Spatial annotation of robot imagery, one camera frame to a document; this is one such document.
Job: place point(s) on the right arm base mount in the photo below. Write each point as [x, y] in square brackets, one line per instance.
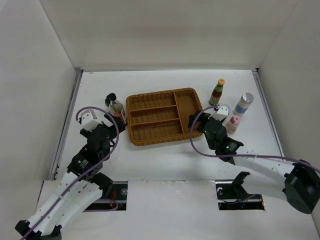
[231, 196]

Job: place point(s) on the small jar pink lid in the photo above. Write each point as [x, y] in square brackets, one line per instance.
[232, 125]

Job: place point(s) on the brown wicker divided basket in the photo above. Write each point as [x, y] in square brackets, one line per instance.
[162, 116]

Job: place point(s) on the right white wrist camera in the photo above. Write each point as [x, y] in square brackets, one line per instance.
[222, 113]

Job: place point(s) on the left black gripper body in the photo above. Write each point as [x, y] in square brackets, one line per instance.
[100, 126]

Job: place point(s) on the glass jar black grinder top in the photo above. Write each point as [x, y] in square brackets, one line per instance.
[109, 98]

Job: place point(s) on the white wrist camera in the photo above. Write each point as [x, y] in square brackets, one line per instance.
[88, 120]
[222, 113]

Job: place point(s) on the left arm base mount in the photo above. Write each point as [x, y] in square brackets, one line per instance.
[114, 200]

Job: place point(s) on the clear bottle red label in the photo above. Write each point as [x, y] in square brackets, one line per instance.
[117, 109]

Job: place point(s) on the red sauce bottle yellow cap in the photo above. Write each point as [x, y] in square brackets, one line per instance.
[217, 92]

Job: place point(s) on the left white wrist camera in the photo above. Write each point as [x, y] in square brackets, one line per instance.
[88, 120]

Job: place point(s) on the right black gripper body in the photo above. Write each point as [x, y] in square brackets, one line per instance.
[202, 120]

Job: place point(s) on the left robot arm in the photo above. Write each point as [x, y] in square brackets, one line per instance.
[82, 183]

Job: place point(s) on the white shaker silver lid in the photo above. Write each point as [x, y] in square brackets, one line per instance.
[243, 104]

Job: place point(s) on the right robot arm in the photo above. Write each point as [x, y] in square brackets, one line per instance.
[295, 181]

